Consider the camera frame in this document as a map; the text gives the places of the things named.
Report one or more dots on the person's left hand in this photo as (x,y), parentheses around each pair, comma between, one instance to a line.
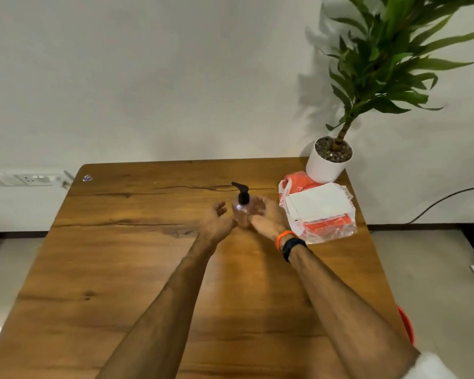
(217,226)

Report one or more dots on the person's right hand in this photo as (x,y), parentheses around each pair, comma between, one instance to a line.
(270,222)

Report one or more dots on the pink bottle with liquid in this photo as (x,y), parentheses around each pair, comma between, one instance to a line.
(243,213)

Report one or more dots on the person's left forearm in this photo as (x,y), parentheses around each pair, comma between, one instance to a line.
(158,315)

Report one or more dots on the person's right forearm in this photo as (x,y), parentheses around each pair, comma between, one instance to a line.
(347,315)

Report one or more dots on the orange thread wristband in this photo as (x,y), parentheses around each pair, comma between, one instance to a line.
(284,237)

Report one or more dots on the black braided wristband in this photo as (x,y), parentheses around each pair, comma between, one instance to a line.
(293,246)

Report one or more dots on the stack of white tissues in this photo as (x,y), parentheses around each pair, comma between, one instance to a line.
(318,201)

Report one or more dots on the orange white plastic tissue pack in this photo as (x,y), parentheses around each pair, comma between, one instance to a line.
(332,232)

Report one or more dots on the white plant pot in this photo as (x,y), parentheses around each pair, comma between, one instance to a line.
(322,169)

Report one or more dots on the small sticker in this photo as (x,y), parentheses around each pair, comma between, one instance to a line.
(87,177)

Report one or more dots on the red plastic bin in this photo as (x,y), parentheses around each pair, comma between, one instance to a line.
(407,323)

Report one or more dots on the green potted plant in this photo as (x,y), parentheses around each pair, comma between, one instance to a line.
(383,55)

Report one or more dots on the white shirt sleeve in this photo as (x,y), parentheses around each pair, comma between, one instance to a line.
(430,369)

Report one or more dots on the white wall socket plate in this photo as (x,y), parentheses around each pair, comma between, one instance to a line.
(31,179)

